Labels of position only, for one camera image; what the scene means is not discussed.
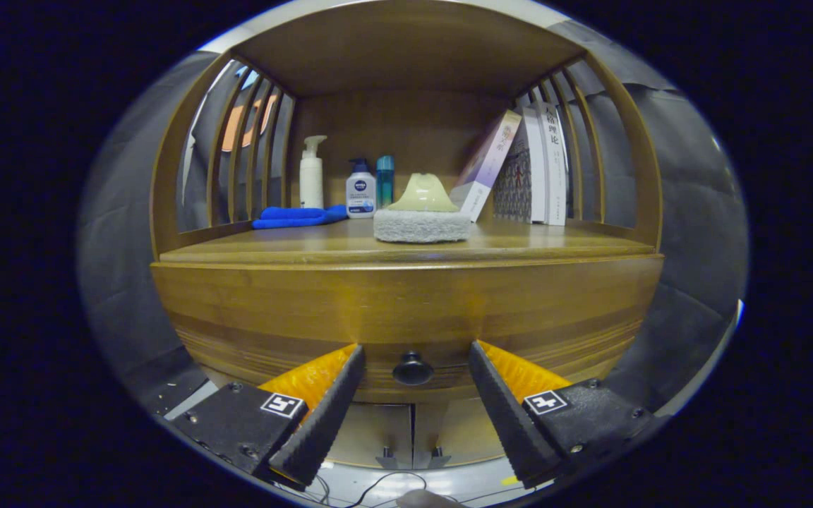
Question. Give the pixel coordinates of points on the wooden countertop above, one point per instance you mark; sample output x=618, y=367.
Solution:
x=272, y=243

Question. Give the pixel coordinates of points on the wooden drawer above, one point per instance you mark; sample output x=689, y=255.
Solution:
x=413, y=303

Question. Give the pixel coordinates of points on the white lotion bottle blue cap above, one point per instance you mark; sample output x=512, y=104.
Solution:
x=360, y=194

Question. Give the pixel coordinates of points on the blue folded cloth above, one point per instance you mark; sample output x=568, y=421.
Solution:
x=293, y=216

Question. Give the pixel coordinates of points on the patterned cover book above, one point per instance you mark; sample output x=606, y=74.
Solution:
x=516, y=183

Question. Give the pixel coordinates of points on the wooden cabinet door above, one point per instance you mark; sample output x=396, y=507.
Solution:
x=371, y=430
x=463, y=430

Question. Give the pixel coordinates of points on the white spine book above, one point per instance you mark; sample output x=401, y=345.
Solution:
x=555, y=169

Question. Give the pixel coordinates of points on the wooden cabinet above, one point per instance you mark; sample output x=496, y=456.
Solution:
x=406, y=49

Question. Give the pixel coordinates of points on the white pump bottle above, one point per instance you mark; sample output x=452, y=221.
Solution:
x=311, y=176

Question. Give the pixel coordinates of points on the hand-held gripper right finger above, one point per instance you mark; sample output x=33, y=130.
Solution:
x=509, y=416

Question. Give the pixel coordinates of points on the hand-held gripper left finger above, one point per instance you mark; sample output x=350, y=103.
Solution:
x=322, y=416

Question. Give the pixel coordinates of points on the purple cover book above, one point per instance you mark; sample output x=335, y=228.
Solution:
x=484, y=169

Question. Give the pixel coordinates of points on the teal slim bottle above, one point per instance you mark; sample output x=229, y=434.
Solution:
x=384, y=183

